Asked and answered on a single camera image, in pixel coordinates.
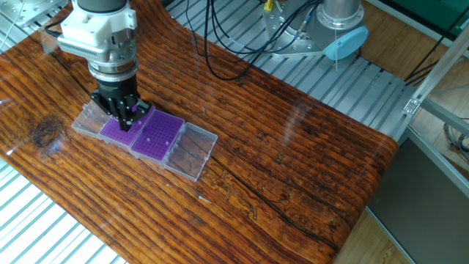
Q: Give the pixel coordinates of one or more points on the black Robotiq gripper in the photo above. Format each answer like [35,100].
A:
[117,89]

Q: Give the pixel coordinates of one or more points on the purple pipette tip box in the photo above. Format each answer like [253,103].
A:
[113,133]
[154,137]

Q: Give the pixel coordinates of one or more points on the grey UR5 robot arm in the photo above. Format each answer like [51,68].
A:
[340,14]

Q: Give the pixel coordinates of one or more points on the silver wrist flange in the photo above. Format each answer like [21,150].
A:
[113,64]

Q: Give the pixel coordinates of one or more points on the wood grain table mat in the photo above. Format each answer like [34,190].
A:
[256,146]

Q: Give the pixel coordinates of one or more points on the perforated aluminium plate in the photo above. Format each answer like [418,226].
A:
[33,9]

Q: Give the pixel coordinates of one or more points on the yellow connector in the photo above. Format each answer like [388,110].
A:
[268,5]

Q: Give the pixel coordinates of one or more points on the white zip tie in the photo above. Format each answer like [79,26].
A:
[336,47]

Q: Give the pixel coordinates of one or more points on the dark grey panel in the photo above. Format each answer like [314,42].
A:
[421,220]

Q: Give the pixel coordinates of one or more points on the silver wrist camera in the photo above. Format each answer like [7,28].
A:
[80,47]

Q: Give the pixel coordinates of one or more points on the white printed camera mount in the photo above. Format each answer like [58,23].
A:
[91,25]

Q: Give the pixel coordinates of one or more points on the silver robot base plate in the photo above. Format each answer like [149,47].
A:
[287,45]

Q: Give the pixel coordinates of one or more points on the silver corner bracket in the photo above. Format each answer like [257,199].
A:
[412,106]

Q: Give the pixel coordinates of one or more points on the aluminium frame post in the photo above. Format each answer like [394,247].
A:
[439,73]

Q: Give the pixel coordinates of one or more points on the aluminium frame rail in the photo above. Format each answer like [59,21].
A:
[439,159]

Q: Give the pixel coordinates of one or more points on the aluminium frame beam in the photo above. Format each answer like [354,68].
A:
[447,116]

